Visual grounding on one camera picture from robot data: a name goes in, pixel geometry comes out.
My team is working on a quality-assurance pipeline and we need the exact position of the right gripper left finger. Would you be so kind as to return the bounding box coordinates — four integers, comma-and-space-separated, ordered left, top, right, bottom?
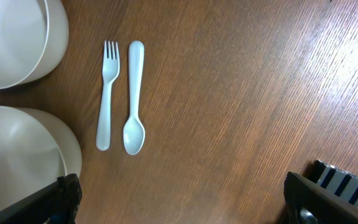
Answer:
0, 174, 82, 224

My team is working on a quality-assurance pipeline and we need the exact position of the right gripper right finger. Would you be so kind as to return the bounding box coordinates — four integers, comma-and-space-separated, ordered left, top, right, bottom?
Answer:
284, 172, 358, 223

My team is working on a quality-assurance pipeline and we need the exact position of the striped black grey block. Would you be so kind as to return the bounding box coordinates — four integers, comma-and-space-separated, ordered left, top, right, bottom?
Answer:
308, 160, 358, 207

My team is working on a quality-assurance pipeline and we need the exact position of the beige bowl left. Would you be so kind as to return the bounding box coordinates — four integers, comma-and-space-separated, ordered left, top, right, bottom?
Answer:
0, 106, 82, 211

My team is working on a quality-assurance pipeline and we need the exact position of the beige bowl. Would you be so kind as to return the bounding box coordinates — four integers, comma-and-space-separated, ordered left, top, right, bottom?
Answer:
0, 0, 69, 89
0, 106, 82, 211

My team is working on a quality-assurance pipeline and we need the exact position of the white plastic spoon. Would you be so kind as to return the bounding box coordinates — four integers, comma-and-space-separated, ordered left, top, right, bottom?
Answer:
123, 40, 145, 156

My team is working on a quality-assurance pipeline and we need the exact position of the white plastic fork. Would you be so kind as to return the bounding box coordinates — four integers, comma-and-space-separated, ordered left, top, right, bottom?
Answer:
96, 40, 121, 151

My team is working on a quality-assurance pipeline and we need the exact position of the beige bowl right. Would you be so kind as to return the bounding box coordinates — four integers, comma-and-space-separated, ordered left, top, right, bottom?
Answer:
0, 0, 69, 89

